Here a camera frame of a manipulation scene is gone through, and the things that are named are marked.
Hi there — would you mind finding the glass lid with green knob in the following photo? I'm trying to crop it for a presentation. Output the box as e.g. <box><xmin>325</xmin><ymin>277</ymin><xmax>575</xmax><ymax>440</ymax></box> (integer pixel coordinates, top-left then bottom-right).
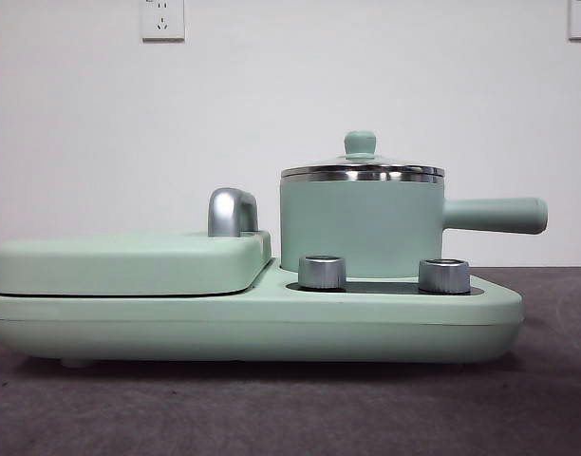
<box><xmin>280</xmin><ymin>130</ymin><xmax>447</xmax><ymax>178</ymax></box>

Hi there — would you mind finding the silver control knob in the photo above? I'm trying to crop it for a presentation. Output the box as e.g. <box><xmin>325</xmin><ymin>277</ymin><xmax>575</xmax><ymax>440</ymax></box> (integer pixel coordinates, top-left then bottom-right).
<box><xmin>297</xmin><ymin>255</ymin><xmax>347</xmax><ymax>290</ymax></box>
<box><xmin>418</xmin><ymin>257</ymin><xmax>471</xmax><ymax>293</ymax></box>

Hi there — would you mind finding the mint green breakfast machine base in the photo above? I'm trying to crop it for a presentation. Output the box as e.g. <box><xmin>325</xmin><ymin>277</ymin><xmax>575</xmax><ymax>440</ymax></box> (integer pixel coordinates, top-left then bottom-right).
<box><xmin>0</xmin><ymin>258</ymin><xmax>525</xmax><ymax>368</ymax></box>

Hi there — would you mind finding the mint green griddle cover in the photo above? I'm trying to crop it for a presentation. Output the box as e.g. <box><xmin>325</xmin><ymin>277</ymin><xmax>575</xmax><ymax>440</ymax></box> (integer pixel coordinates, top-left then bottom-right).
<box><xmin>0</xmin><ymin>229</ymin><xmax>272</xmax><ymax>298</ymax></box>

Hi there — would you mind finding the mint green pot with handle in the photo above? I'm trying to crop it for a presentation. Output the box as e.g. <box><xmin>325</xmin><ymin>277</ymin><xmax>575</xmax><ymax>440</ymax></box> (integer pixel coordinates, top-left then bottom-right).
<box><xmin>279</xmin><ymin>173</ymin><xmax>550</xmax><ymax>279</ymax></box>

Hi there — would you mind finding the silver griddle cover handle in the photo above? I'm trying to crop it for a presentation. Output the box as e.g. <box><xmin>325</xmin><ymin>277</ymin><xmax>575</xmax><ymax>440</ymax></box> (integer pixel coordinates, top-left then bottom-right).
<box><xmin>207</xmin><ymin>187</ymin><xmax>260</xmax><ymax>238</ymax></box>

